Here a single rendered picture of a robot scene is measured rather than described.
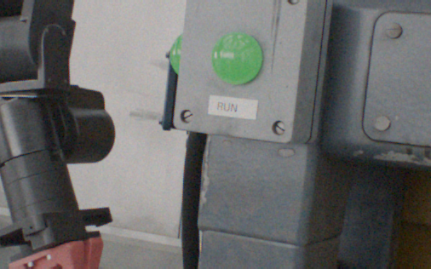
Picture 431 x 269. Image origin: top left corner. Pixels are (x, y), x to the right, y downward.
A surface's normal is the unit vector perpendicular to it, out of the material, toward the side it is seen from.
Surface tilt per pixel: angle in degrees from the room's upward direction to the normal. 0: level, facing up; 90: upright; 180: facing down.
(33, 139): 70
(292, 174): 90
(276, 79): 90
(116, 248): 90
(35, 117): 65
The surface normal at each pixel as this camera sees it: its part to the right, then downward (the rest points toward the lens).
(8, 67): -0.34, 0.68
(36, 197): 0.03, -0.18
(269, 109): -0.41, 0.00
